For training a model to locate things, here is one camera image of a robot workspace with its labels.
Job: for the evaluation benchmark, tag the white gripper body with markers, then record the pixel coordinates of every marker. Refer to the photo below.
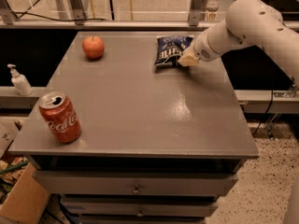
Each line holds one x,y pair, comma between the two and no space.
201,48

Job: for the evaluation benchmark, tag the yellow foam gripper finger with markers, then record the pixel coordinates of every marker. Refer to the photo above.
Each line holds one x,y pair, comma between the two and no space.
188,58

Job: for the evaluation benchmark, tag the blue chip bag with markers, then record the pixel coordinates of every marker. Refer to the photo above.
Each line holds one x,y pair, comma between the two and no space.
170,49

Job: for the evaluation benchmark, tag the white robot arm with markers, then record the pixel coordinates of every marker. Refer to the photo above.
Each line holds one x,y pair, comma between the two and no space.
248,23

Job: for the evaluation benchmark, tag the red apple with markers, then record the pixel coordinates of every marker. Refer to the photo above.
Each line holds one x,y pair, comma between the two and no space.
93,47

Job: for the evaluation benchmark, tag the grey drawer cabinet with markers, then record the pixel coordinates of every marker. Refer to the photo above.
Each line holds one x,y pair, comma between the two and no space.
138,118

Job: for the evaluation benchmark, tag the red Coca-Cola can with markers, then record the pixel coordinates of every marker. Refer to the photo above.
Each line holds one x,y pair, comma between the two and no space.
58,112

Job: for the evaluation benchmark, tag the white pump dispenser bottle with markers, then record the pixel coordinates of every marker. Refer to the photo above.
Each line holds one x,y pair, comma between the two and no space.
20,81

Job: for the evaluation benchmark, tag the middle grey drawer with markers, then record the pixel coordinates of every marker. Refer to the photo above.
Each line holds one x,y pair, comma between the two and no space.
140,206

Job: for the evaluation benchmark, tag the grey drawer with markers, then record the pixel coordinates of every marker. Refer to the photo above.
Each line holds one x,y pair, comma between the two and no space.
140,206
136,184

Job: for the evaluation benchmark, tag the top grey drawer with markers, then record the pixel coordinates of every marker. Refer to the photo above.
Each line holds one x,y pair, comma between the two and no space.
136,184

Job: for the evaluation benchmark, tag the cardboard box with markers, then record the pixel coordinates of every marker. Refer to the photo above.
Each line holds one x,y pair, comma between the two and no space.
26,202

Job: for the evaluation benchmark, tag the metal railing frame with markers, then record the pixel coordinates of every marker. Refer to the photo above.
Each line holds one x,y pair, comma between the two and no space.
126,14

